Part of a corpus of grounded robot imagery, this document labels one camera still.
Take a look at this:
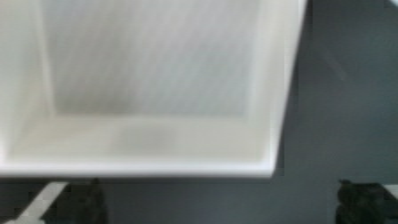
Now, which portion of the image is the white drawer box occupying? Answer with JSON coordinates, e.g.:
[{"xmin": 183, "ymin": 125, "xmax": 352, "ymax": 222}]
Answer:
[{"xmin": 0, "ymin": 0, "xmax": 309, "ymax": 177}]

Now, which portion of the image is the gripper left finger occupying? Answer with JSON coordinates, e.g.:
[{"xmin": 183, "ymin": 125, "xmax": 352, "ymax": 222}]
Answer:
[{"xmin": 41, "ymin": 179, "xmax": 108, "ymax": 224}]

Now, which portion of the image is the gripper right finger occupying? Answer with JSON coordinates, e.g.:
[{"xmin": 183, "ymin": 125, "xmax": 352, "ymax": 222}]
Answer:
[{"xmin": 334, "ymin": 180, "xmax": 398, "ymax": 224}]

